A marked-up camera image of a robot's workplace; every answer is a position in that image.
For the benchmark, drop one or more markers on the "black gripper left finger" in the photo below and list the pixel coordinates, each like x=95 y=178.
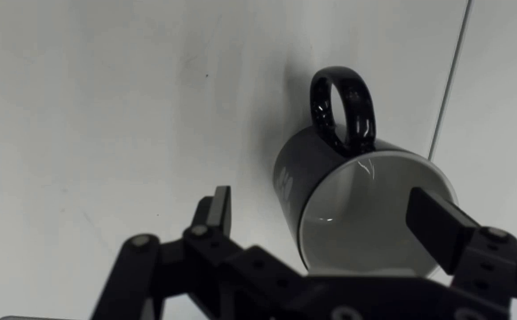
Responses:
x=223 y=267

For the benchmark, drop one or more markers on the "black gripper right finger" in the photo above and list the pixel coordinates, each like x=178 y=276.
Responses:
x=441 y=231

